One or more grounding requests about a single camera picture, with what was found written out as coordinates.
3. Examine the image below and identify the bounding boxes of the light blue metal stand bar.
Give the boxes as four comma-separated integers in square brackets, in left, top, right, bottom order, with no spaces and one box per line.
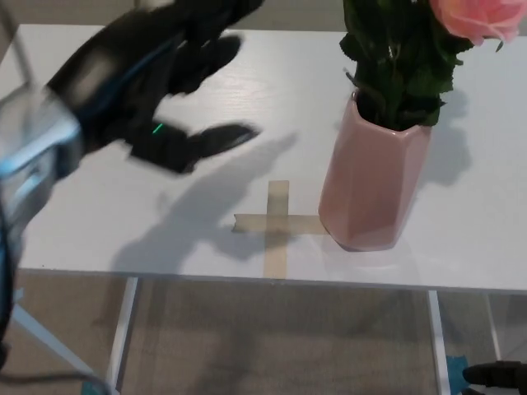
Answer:
[11,287,105,388]

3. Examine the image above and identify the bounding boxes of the pink faceted ceramic vase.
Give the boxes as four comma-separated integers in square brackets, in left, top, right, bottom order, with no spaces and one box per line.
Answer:
[317,91,434,253]

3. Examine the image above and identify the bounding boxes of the long beige tape strip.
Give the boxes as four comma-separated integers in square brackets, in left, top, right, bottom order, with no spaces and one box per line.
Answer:
[262,179,291,279]

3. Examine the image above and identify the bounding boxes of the white table leg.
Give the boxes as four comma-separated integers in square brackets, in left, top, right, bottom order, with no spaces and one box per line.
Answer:
[427,290,452,395]
[110,276,139,393]
[487,293,504,364]

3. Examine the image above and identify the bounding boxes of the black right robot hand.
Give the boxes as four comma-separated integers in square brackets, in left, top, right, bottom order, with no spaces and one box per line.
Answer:
[461,359,527,390]

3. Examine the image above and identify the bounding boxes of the short beige tape strip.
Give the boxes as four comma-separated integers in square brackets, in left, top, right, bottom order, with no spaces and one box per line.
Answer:
[231,213,331,237]

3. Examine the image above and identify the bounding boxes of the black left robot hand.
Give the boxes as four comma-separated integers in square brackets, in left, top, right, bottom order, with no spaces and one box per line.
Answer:
[44,0,265,176]

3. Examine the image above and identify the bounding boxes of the teal floor tape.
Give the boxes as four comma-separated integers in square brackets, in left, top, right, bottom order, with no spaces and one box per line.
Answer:
[445,355,471,388]

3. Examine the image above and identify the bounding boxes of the pink rose bouquet green stems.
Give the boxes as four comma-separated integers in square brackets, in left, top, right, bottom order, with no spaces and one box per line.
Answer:
[338,0,527,133]

